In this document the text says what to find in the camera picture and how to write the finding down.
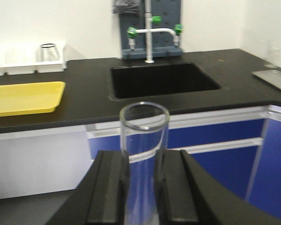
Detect yellow plastic tray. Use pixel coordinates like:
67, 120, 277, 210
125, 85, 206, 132
0, 81, 66, 117

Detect black wire tripod stand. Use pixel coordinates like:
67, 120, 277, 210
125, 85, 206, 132
40, 43, 60, 62

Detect grey pegboard drying rack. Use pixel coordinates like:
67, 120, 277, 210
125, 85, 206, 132
112, 0, 183, 63

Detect white storage bin middle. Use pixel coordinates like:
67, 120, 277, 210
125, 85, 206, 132
4, 45, 36, 75

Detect white lab faucet green valves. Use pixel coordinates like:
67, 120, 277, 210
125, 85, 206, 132
127, 0, 183, 64

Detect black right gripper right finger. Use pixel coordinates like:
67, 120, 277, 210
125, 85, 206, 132
157, 150, 281, 225

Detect black lab sink basin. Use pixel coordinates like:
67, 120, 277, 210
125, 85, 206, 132
111, 62, 221, 99

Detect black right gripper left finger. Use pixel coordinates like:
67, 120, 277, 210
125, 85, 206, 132
47, 150, 129, 225

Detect blue lab cabinet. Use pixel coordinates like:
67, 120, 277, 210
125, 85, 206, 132
85, 105, 281, 224

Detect metal tray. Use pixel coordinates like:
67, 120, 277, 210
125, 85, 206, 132
252, 69, 281, 90

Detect tall clear glass cylinder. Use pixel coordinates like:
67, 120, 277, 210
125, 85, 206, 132
119, 101, 170, 225

